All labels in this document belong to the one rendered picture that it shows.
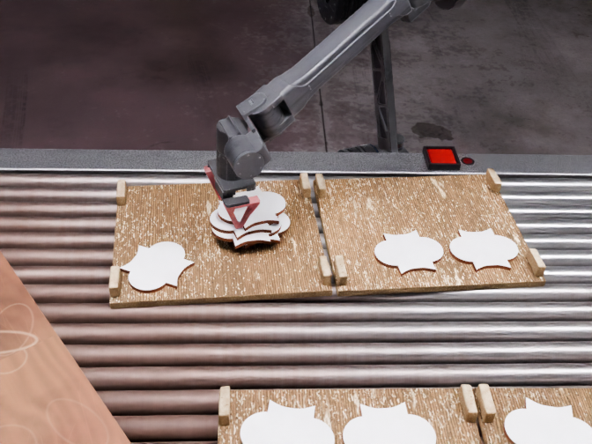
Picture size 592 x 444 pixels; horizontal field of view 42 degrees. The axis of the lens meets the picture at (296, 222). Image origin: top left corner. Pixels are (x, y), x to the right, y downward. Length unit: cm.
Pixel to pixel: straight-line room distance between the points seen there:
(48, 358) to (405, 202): 83
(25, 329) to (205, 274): 37
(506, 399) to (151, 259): 69
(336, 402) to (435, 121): 264
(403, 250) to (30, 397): 76
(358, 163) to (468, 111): 214
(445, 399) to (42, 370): 63
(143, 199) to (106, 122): 204
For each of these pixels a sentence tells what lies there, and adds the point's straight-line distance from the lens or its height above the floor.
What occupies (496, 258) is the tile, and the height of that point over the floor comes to 95.
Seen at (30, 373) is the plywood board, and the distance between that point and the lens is 121.
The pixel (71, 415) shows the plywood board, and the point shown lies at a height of 104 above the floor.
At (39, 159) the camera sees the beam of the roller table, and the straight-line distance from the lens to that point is 184.
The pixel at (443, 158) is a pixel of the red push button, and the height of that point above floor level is 93.
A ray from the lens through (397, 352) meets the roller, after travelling 138.
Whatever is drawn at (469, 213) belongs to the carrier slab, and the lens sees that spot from 167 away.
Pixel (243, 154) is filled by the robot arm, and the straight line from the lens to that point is 132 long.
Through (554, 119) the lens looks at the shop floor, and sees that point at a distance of 399.
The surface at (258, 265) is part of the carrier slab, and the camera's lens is 148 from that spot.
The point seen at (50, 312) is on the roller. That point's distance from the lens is 146.
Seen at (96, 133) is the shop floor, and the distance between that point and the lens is 360.
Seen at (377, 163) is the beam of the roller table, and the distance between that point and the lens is 181.
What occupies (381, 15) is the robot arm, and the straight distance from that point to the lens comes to 147.
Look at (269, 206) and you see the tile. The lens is 153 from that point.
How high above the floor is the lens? 195
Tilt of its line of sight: 40 degrees down
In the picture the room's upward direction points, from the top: 4 degrees clockwise
